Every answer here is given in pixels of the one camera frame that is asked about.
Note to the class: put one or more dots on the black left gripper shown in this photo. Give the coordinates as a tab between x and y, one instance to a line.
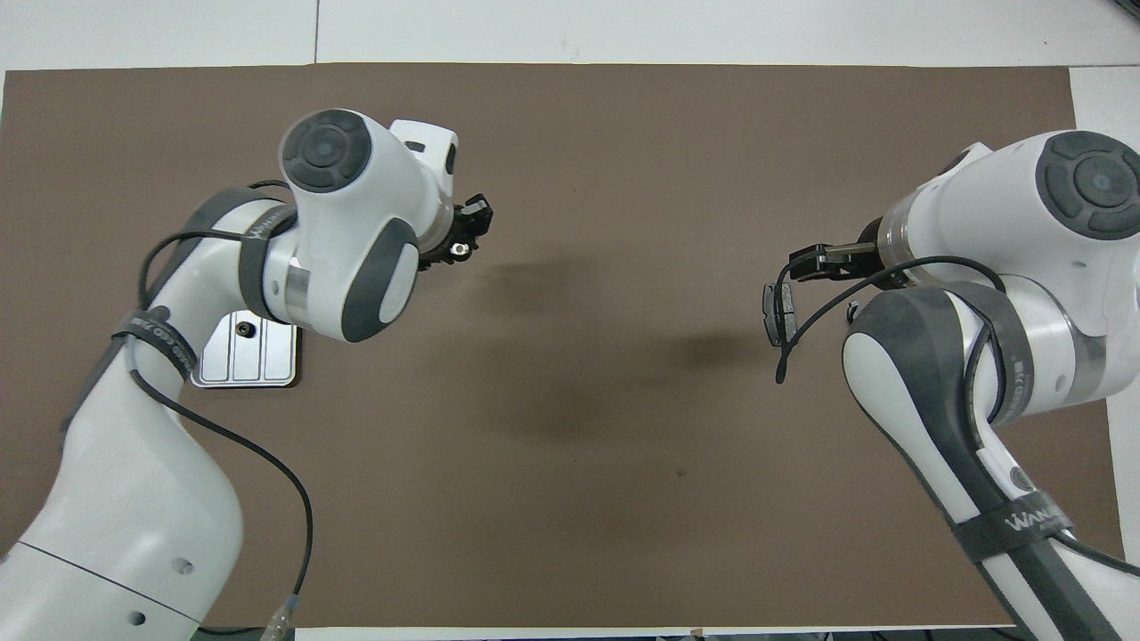
448	233

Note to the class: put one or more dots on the brown table mat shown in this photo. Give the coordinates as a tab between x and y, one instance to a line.
579	178

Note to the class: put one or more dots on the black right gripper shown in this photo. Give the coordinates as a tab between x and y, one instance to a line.
855	264

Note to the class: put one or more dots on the dark grey rectangular brake pad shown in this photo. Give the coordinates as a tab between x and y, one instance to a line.
777	312

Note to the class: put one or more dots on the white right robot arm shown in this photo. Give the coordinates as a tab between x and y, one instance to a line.
1024	223

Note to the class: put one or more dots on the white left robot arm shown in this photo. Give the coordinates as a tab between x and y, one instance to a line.
356	240

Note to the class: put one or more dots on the silver metal tray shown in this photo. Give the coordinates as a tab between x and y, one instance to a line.
267	356

